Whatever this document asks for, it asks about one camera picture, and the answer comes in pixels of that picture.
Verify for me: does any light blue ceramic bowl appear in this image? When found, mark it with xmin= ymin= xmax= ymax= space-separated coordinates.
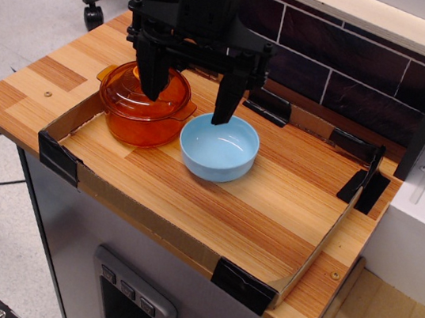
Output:
xmin=180 ymin=113 xmax=260 ymax=183

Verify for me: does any cardboard fence with black tape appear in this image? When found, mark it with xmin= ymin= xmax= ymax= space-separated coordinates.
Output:
xmin=47 ymin=79 xmax=396 ymax=318

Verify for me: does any grey appliance control panel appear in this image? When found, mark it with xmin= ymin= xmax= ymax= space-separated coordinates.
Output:
xmin=94 ymin=245 xmax=177 ymax=318

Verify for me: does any orange transparent glass pot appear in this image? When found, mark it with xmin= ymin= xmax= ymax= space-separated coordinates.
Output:
xmin=97 ymin=62 xmax=197 ymax=148

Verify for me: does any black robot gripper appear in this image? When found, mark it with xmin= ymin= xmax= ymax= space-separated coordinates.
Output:
xmin=128 ymin=0 xmax=275 ymax=125

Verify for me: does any orange transparent pot lid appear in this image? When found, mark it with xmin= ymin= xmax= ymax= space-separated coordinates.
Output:
xmin=97 ymin=61 xmax=192 ymax=121

